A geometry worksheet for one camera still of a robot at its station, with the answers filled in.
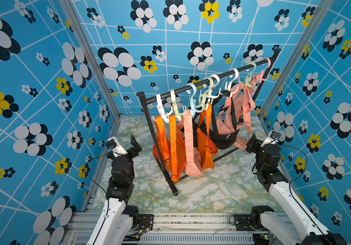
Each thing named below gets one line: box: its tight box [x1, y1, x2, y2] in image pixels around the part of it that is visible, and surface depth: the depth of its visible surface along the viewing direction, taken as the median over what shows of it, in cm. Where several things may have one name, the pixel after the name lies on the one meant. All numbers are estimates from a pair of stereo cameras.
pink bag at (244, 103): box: [215, 84, 256, 150], surface depth 78 cm
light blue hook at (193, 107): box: [185, 82, 204, 117], surface depth 57 cm
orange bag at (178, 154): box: [169, 114, 187, 183], surface depth 66 cm
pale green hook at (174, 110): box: [167, 88, 188, 122], surface depth 57 cm
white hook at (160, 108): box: [152, 93, 173, 124], surface depth 57 cm
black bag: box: [208, 90, 240, 151], surface depth 83 cm
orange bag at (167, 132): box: [152, 114, 179, 183], surface depth 64 cm
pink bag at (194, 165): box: [177, 109, 204, 178], surface depth 70 cm
